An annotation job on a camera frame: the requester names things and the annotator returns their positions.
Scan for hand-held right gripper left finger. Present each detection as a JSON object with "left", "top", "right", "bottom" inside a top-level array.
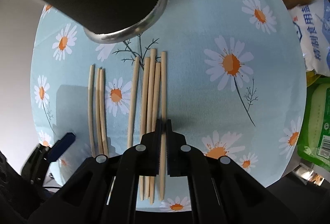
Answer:
[{"left": 28, "top": 120, "right": 163, "bottom": 224}]

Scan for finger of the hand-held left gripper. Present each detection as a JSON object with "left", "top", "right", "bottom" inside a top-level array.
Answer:
[{"left": 48, "top": 133, "right": 76, "bottom": 163}]

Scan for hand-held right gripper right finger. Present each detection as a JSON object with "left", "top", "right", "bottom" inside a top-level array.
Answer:
[{"left": 166, "top": 120, "right": 299, "bottom": 224}]

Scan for light bamboo chopstick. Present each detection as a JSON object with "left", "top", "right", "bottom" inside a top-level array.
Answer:
[{"left": 159, "top": 51, "right": 167, "bottom": 200}]

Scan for row of wooden chopsticks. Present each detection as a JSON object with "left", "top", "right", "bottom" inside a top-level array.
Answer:
[{"left": 88, "top": 49, "right": 162, "bottom": 205}]

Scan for blue daisy print tablecloth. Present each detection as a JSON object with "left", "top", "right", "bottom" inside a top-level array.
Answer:
[{"left": 30, "top": 0, "right": 308, "bottom": 213}]

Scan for green food packet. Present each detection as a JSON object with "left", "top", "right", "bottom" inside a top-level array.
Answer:
[{"left": 296, "top": 76, "right": 330, "bottom": 167}]

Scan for white blue-print salt bag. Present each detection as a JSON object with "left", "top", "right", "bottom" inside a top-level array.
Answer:
[{"left": 287, "top": 0, "right": 330, "bottom": 77}]

